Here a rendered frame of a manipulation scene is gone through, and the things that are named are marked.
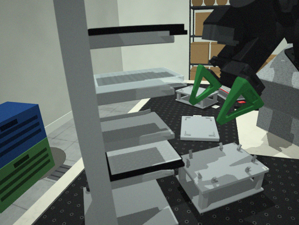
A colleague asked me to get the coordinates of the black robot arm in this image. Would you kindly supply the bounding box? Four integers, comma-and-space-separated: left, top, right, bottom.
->
202, 0, 299, 71

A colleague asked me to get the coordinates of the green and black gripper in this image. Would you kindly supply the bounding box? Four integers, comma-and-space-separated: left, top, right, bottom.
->
189, 52, 269, 125

